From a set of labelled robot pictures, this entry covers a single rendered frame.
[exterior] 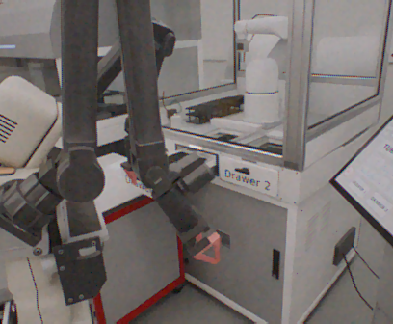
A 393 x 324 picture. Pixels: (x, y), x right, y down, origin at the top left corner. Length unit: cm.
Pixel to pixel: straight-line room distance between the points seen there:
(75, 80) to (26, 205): 22
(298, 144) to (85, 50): 92
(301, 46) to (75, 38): 85
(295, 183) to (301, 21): 58
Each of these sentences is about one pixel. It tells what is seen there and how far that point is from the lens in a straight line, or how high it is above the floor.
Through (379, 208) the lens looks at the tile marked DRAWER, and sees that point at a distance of 103.
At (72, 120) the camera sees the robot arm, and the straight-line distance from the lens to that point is 59.
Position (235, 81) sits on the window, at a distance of 143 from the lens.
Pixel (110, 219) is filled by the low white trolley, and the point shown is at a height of 70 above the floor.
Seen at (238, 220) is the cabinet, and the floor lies 61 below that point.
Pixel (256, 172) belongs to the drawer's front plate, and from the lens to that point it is 142.
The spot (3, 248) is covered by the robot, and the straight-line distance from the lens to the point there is 67.
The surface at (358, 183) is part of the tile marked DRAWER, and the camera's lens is 113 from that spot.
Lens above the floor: 146
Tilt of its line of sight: 21 degrees down
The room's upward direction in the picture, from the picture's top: 3 degrees counter-clockwise
